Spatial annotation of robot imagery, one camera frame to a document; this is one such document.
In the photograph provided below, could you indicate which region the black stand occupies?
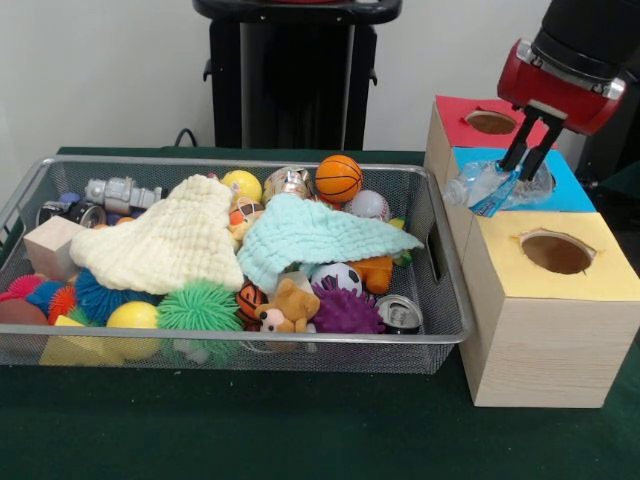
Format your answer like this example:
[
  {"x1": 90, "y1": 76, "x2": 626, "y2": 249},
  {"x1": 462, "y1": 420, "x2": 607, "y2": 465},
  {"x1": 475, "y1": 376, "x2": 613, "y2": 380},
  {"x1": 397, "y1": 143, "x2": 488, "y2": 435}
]
[{"x1": 574, "y1": 8, "x2": 640, "y2": 176}]

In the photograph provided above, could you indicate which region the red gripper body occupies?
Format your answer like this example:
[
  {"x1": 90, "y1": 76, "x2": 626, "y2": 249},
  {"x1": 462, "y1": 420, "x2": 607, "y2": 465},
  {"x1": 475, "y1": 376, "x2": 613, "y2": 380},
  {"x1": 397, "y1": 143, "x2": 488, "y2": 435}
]
[{"x1": 496, "y1": 38, "x2": 627, "y2": 137}]

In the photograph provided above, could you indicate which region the grey toy robot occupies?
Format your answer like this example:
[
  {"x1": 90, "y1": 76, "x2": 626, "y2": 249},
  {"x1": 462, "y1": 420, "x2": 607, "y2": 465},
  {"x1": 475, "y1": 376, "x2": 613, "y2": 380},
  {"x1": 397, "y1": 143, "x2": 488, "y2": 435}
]
[{"x1": 83, "y1": 177, "x2": 164, "y2": 219}]

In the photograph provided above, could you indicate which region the silver mesh bin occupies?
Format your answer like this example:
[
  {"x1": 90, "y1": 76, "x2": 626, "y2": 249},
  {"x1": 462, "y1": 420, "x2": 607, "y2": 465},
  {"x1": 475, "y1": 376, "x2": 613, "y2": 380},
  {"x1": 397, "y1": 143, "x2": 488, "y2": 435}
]
[{"x1": 0, "y1": 154, "x2": 474, "y2": 379}]

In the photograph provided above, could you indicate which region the dark green table cloth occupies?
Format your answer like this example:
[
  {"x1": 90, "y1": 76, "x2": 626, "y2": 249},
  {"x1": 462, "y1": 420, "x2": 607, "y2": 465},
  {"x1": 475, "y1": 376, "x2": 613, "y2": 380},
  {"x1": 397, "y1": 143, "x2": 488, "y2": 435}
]
[{"x1": 0, "y1": 145, "x2": 640, "y2": 480}]

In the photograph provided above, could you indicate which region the brown teddy bear plush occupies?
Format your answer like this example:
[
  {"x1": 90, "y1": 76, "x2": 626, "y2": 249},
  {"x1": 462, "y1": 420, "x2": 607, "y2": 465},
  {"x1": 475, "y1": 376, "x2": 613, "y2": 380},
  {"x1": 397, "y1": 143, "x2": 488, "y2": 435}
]
[{"x1": 254, "y1": 278, "x2": 321, "y2": 334}]

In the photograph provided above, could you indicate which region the toy soccer ball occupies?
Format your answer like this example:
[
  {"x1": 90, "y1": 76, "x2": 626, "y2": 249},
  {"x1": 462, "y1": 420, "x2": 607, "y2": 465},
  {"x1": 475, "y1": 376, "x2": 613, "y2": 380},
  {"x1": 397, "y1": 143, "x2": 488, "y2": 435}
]
[{"x1": 309, "y1": 262, "x2": 363, "y2": 296}]

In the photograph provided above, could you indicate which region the purple spiky ball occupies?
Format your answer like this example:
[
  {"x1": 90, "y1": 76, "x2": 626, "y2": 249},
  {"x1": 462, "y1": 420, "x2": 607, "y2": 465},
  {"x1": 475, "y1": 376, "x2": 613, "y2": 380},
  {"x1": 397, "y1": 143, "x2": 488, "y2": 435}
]
[{"x1": 310, "y1": 284, "x2": 385, "y2": 335}]

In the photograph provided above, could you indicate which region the yellow smooth ball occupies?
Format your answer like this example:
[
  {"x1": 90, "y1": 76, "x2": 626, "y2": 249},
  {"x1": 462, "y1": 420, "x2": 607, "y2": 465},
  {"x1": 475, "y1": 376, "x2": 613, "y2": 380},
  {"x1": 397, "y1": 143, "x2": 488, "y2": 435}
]
[{"x1": 105, "y1": 301, "x2": 161, "y2": 331}]

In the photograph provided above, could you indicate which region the white toy baseball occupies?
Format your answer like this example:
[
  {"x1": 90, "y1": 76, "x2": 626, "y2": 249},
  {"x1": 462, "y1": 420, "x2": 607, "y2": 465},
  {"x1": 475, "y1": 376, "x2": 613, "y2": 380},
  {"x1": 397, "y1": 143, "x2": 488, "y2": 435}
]
[{"x1": 343, "y1": 189, "x2": 390, "y2": 222}]

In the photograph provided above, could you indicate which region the silver drink can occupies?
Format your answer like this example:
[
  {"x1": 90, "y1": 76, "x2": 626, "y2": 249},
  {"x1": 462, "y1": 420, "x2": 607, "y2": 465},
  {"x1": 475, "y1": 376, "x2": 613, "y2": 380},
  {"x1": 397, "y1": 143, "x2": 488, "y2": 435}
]
[{"x1": 375, "y1": 293, "x2": 425, "y2": 335}]

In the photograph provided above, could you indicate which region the mint green knitted cloth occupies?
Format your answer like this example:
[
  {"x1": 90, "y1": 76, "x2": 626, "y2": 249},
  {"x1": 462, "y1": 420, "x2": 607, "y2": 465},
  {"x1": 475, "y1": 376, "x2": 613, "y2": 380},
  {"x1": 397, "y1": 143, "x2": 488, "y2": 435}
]
[{"x1": 235, "y1": 193, "x2": 424, "y2": 292}]

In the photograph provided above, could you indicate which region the wooden block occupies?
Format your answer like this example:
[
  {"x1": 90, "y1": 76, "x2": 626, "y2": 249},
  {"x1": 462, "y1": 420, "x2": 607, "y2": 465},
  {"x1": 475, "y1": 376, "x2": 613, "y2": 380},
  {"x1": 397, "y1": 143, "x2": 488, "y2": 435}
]
[{"x1": 23, "y1": 215, "x2": 84, "y2": 281}]

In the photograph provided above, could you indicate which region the blue koosh ball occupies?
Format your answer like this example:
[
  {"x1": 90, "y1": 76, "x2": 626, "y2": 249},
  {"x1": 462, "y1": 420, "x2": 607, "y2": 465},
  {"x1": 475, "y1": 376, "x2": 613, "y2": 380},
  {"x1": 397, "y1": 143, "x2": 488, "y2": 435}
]
[{"x1": 74, "y1": 269, "x2": 151, "y2": 325}]

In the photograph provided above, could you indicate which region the green koosh ball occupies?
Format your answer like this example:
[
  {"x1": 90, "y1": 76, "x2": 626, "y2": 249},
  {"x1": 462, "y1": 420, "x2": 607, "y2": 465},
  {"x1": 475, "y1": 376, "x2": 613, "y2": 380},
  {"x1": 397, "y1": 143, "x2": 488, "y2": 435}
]
[{"x1": 157, "y1": 281, "x2": 244, "y2": 332}]

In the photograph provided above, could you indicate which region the cream knitted cloth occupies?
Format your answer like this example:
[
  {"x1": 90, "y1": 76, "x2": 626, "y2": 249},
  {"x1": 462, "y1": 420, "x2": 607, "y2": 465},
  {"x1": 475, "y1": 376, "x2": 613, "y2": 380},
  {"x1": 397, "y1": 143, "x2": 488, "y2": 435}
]
[{"x1": 68, "y1": 173, "x2": 245, "y2": 296}]

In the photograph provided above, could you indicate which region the dark green side-table cloth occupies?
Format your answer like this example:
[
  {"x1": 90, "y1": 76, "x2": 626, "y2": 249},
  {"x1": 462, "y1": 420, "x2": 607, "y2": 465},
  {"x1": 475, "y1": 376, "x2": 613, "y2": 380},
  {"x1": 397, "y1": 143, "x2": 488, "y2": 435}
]
[{"x1": 592, "y1": 162, "x2": 640, "y2": 201}]

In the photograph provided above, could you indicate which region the wooden three-hole box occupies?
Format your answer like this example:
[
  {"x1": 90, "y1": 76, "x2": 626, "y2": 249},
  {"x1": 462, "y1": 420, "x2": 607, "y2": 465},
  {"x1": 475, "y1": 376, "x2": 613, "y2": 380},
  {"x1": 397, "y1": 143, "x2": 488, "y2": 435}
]
[{"x1": 422, "y1": 94, "x2": 640, "y2": 409}]

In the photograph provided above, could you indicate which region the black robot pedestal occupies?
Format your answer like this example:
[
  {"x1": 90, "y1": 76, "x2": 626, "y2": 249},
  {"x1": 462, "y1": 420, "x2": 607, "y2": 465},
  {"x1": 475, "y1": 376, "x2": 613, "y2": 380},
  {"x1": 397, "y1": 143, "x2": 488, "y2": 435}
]
[{"x1": 192, "y1": 0, "x2": 404, "y2": 150}]

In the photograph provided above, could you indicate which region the orange toy basketball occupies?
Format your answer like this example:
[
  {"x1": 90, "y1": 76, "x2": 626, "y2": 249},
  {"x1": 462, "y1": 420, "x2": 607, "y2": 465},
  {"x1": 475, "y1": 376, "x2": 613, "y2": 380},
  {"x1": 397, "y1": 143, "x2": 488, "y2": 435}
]
[{"x1": 314, "y1": 154, "x2": 364, "y2": 204}]

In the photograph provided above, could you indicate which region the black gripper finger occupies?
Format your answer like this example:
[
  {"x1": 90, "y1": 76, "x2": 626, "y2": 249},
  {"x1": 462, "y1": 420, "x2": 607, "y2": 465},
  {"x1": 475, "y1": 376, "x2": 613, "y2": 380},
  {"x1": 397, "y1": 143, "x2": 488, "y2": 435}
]
[
  {"x1": 518, "y1": 117, "x2": 565, "y2": 182},
  {"x1": 498, "y1": 107, "x2": 540, "y2": 173}
]

